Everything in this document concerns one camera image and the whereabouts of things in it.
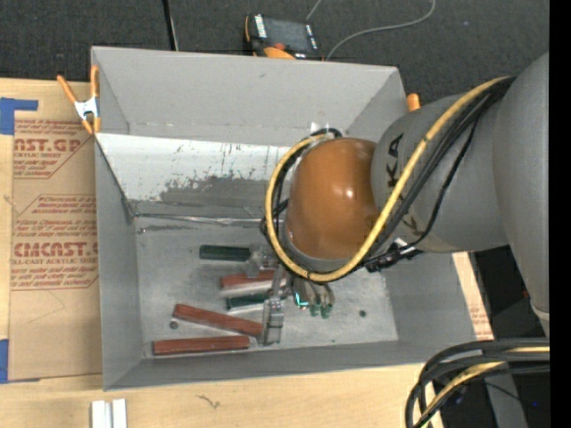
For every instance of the dark green flat block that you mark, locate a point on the dark green flat block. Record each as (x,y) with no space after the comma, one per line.
(223,252)
(243,302)

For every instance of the grey metal bin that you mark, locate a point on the grey metal bin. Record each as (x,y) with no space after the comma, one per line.
(178,96)

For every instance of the red-brown flat block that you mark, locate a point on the red-brown flat block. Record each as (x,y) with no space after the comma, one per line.
(243,279)
(201,345)
(214,319)

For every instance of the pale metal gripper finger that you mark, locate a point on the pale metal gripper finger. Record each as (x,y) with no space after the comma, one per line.
(262,260)
(273,326)

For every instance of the brown cardboard board red print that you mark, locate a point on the brown cardboard board red print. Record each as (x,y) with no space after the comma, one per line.
(53,239)

